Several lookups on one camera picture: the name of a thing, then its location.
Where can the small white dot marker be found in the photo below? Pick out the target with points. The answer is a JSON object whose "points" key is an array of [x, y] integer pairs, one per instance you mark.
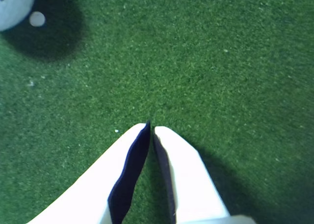
{"points": [[37, 19]]}

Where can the long green turf mat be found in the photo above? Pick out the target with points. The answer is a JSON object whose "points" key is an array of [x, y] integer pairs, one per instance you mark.
{"points": [[196, 62]]}

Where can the white golf ball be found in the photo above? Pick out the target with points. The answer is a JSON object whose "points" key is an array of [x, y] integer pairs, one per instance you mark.
{"points": [[12, 10]]}

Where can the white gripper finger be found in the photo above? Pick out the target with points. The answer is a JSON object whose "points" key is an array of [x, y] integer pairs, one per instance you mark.
{"points": [[191, 184], [93, 189]]}

